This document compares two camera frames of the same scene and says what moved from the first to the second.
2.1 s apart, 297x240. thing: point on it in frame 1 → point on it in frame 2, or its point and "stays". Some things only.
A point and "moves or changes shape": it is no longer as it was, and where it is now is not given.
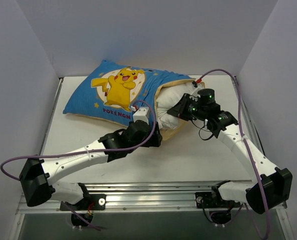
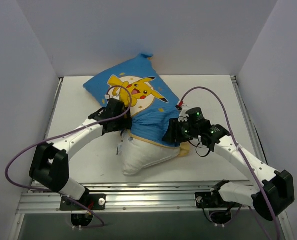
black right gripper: [181, 108] → [173, 131]
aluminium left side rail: [52, 115] stays
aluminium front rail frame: [140, 198] stays
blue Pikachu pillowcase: [112, 91] moves or changes shape
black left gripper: [156, 135] → [123, 122]
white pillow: [167, 97] → [136, 154]
